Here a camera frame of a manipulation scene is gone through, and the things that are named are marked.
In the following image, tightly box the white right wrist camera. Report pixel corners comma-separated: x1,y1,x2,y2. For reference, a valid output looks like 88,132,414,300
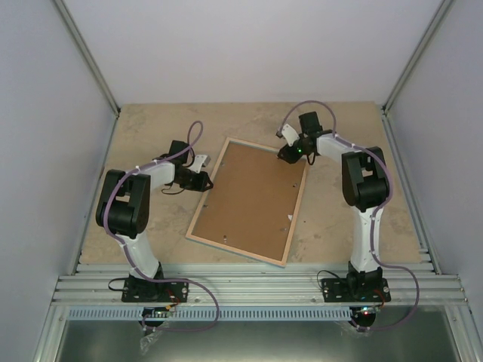
276,124,299,147

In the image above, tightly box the right aluminium corner post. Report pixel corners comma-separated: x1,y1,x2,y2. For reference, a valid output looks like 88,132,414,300
380,0,455,116

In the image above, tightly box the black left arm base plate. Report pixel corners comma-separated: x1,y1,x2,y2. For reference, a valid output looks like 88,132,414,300
121,278,189,304

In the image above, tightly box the aluminium mounting rail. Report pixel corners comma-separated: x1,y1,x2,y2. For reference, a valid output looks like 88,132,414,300
52,262,468,306

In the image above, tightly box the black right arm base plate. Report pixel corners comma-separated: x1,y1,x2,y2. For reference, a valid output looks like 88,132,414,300
319,278,392,303

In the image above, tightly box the left aluminium corner post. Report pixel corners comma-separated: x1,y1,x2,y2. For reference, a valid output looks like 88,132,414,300
51,0,121,118

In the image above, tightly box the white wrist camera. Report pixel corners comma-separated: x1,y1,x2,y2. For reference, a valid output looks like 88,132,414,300
188,155,211,173
276,124,299,147

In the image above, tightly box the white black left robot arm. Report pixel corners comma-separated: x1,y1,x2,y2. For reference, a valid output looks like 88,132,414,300
95,140,214,305

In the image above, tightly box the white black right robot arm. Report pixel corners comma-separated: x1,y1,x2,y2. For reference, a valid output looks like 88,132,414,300
277,112,392,302

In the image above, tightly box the light blue slotted cable duct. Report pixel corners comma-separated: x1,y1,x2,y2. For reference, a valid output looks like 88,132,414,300
67,306,352,322

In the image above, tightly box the brown cardboard backing board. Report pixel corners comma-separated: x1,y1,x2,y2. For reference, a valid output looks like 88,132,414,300
190,142,306,262

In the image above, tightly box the aluminium corner post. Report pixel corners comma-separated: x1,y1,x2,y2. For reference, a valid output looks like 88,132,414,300
51,0,121,118
380,0,455,116

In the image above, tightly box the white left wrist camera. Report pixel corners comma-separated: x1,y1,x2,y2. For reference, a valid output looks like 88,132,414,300
188,155,211,173

